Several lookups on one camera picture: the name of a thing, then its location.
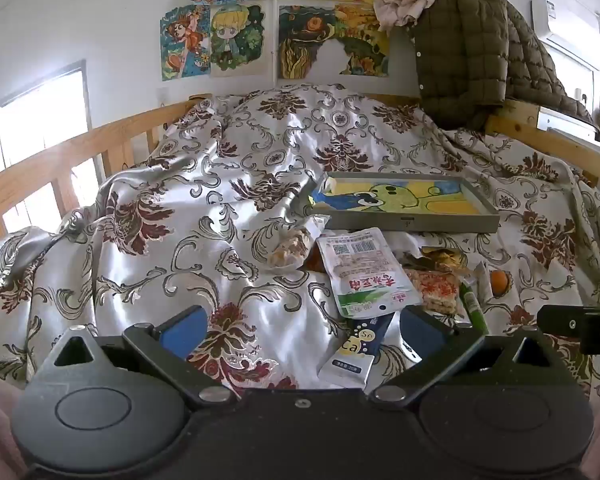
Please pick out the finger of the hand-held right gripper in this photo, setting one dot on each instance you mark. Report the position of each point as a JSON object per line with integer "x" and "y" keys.
{"x": 565, "y": 322}

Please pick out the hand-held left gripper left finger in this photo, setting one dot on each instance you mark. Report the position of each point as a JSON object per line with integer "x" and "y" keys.
{"x": 185, "y": 332}

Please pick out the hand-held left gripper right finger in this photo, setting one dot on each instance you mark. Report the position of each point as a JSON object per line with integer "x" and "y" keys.
{"x": 420, "y": 335}

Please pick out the red rice cracker packet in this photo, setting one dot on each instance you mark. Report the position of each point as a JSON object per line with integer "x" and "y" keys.
{"x": 435, "y": 290}

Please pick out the green stick packet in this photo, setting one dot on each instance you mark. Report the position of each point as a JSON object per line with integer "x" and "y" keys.
{"x": 472, "y": 307}

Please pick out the tangerine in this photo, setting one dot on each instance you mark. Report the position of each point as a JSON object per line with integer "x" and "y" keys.
{"x": 500, "y": 281}

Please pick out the golden snack packet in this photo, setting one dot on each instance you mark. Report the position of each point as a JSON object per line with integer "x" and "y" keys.
{"x": 445, "y": 260}

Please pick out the clear thin snack packet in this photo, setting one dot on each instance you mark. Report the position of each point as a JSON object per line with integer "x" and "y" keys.
{"x": 481, "y": 280}

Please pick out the white drink pouch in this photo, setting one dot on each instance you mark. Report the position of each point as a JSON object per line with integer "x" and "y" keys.
{"x": 360, "y": 270}

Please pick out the grey tray with cartoon painting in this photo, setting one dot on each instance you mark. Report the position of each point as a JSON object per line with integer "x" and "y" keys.
{"x": 405, "y": 223}

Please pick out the clear nut cookie packet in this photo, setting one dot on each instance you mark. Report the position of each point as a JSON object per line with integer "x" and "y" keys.
{"x": 290, "y": 250}

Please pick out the floral printed blanket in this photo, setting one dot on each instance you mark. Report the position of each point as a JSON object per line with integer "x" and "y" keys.
{"x": 180, "y": 210}

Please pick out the white cabinet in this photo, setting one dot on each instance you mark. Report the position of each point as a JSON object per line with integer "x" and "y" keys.
{"x": 570, "y": 110}

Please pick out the olive quilted jacket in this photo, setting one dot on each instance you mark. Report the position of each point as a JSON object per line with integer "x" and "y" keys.
{"x": 470, "y": 50}

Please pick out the white air conditioner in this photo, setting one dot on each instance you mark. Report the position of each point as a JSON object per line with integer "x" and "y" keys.
{"x": 565, "y": 17}

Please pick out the pink cloth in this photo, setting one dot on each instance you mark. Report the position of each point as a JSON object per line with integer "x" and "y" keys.
{"x": 405, "y": 0}

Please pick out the wooden bed frame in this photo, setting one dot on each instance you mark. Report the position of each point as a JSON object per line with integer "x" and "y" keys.
{"x": 80, "y": 145}

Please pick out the orange-haired girl wall poster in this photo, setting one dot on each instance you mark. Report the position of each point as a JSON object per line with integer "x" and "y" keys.
{"x": 185, "y": 42}

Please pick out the blond child wall poster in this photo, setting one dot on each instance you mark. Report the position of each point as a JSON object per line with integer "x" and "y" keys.
{"x": 237, "y": 37}

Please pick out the yellow swirl wall poster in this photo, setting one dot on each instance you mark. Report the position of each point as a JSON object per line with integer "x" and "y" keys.
{"x": 300, "y": 40}

